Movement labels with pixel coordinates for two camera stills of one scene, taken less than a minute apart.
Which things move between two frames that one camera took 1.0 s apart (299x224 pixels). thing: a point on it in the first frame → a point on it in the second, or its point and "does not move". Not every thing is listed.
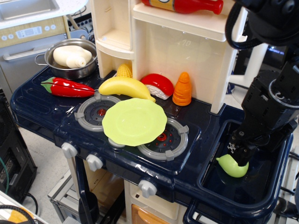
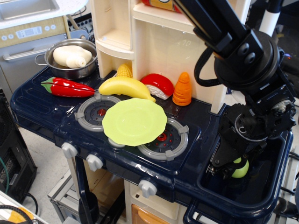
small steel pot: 65,72 does not move
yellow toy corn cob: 124,70 does not move
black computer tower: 17,167 does not move
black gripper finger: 242,154 → 228,172
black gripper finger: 236,138 → 214,170
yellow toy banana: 124,86 does not move
